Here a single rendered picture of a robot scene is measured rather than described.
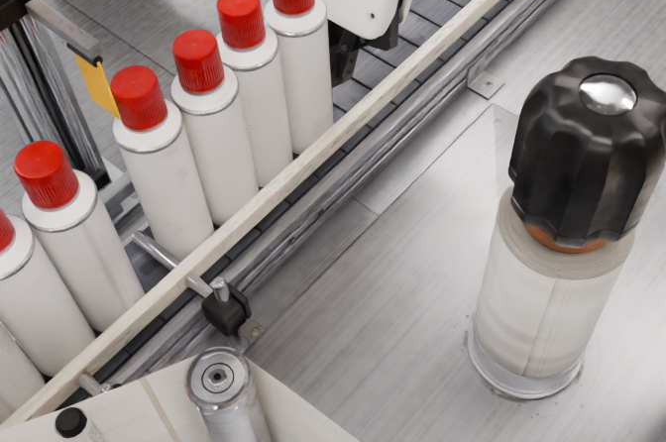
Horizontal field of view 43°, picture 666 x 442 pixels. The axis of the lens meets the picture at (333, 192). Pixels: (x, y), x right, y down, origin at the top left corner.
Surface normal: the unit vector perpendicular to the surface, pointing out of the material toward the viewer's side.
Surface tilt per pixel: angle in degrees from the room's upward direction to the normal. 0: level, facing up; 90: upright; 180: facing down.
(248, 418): 90
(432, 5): 0
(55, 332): 90
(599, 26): 0
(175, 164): 90
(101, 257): 90
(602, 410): 0
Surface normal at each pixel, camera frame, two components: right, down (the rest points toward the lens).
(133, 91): -0.05, -0.61
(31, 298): 0.61, 0.63
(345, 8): -0.62, 0.38
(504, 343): -0.67, 0.61
